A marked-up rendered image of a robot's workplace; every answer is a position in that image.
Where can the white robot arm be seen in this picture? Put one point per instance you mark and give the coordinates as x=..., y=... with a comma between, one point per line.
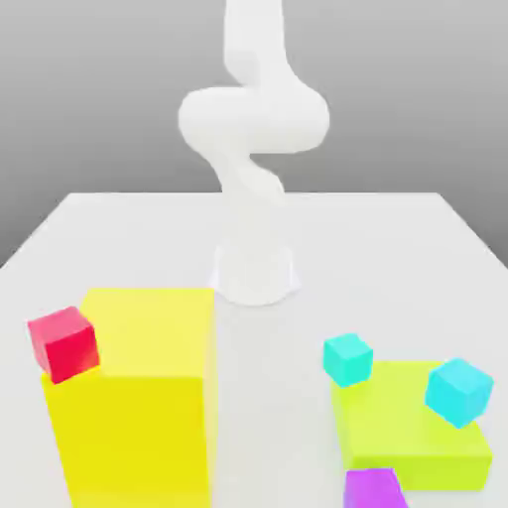
x=254, y=119

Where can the small cyan cube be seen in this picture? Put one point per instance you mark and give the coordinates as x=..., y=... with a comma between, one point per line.
x=347, y=359
x=458, y=391

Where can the small red cube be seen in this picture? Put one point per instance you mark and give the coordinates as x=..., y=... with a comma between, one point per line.
x=67, y=345

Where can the small purple cube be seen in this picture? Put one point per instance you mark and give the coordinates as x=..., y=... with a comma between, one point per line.
x=371, y=488

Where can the large yellow box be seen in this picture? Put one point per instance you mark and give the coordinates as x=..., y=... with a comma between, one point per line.
x=135, y=416

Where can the large lime green box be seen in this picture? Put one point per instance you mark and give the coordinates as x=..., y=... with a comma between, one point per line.
x=401, y=420

